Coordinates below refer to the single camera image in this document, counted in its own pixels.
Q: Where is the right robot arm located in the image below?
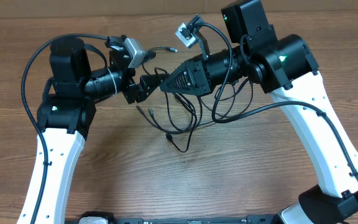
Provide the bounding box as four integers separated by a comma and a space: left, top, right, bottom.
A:
160, 1, 358, 223

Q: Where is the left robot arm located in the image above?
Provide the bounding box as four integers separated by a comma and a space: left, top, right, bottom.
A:
18, 34, 160, 223

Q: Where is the black short usb cable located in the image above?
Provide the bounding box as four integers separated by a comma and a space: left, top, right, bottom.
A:
147, 77, 255, 138

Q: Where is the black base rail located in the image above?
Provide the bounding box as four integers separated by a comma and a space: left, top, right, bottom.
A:
114, 214, 283, 224

